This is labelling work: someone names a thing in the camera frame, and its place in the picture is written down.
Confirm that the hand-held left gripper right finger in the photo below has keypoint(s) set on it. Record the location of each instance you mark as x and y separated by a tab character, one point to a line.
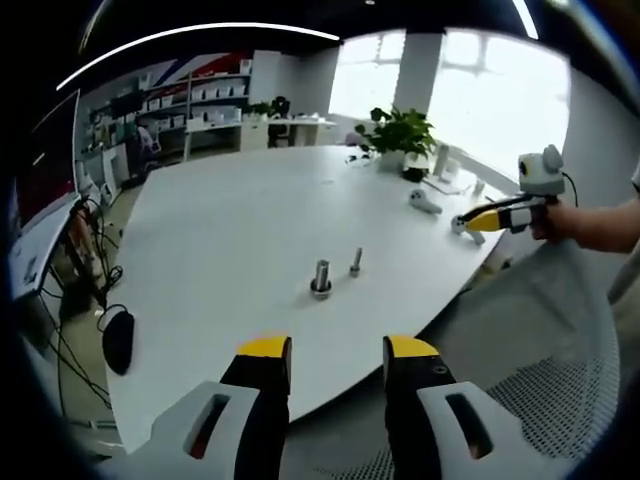
410	400

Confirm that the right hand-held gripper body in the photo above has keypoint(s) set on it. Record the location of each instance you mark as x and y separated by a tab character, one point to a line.
542	175

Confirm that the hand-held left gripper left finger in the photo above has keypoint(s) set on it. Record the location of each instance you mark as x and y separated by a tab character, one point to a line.
260	395

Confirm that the large threaded metal stud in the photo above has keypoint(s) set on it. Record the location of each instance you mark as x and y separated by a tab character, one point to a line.
321	275

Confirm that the small threaded metal stud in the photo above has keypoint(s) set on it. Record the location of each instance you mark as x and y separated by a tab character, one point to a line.
356	262

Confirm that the person's right hand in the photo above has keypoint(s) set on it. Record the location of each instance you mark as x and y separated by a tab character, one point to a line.
555	225

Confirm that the white handheld controller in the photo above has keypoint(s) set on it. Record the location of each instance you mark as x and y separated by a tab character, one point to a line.
425	201
462	227

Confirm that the white cylinder bottle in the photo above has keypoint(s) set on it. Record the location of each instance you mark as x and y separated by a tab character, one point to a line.
441	160

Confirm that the small black box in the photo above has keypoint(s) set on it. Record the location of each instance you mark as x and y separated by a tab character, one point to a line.
413	174

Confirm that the white plant pot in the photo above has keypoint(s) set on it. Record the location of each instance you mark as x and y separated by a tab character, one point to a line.
392	161

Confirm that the green potted plant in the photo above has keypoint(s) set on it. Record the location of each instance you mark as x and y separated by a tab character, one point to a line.
400	130

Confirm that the white mesh office chair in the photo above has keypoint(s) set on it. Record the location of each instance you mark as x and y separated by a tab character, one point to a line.
540	350

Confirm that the black oval object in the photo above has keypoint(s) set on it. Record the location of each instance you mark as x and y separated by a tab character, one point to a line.
119	345

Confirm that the straight ceiling light strip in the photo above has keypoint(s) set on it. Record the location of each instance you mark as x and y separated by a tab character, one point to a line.
525	17

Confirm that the white background desk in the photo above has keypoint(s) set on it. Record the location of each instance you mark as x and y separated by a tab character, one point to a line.
260	127

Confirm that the white side desk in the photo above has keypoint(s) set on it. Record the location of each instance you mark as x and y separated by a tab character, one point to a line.
35	250

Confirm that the shelving unit with white bins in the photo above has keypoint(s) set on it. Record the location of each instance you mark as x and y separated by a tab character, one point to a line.
200	95

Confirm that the dark red screen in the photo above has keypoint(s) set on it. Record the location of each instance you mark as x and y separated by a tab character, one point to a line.
55	160

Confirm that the curved ceiling light strip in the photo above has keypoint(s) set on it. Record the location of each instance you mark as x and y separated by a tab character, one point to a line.
175	37

